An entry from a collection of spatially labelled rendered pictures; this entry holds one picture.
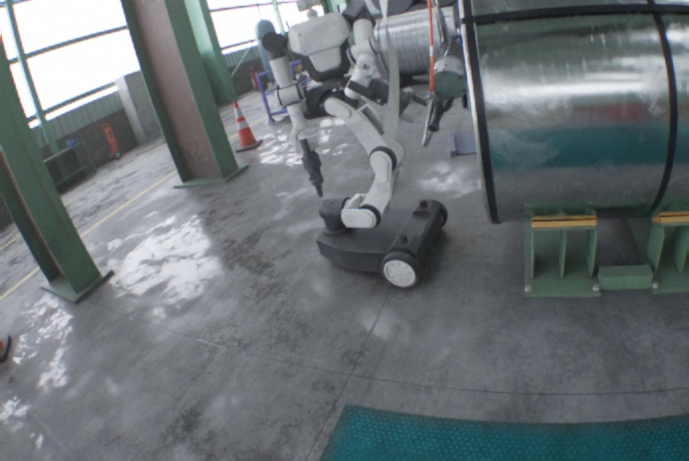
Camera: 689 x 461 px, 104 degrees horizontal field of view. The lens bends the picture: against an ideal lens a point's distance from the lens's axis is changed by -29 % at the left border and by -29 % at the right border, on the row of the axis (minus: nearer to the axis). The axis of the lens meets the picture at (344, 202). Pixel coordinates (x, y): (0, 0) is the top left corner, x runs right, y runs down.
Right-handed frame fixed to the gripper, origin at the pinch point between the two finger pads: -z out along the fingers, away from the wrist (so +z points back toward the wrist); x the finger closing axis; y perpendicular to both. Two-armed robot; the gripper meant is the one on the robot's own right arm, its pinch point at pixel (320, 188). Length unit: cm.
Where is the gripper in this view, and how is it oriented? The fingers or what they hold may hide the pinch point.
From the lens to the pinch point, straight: 189.9
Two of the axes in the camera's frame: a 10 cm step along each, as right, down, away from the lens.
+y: 9.6, -2.9, -0.7
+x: 0.0, 2.1, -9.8
